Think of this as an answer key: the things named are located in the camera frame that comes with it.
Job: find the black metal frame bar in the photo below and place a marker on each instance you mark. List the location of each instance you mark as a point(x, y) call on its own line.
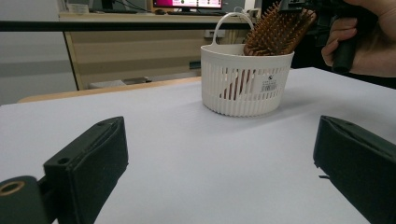
point(93, 25)

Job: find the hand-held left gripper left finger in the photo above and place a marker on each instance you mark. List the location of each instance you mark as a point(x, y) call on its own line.
point(93, 161)

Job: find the white power socket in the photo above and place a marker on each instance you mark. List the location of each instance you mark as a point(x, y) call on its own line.
point(214, 33)

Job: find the white plastic basket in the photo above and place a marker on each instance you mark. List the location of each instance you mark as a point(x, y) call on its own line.
point(218, 54)

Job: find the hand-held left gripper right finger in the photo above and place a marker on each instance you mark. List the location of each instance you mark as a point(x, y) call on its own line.
point(358, 165)

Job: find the white table mat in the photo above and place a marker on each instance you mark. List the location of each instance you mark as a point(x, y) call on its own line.
point(186, 155)

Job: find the black keyboard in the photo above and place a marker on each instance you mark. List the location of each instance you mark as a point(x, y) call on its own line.
point(199, 13)

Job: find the black computer mouse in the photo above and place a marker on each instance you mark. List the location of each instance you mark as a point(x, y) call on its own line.
point(160, 12)

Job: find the computer monitor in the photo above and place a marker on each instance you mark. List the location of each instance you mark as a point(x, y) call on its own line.
point(186, 3)

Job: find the brown wooden hairbrush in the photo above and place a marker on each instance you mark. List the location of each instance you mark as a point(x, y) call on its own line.
point(274, 34)

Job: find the wooden table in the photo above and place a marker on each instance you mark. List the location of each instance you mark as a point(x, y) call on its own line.
point(109, 89)

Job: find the white cabinet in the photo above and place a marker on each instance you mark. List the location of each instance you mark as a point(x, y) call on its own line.
point(31, 46)

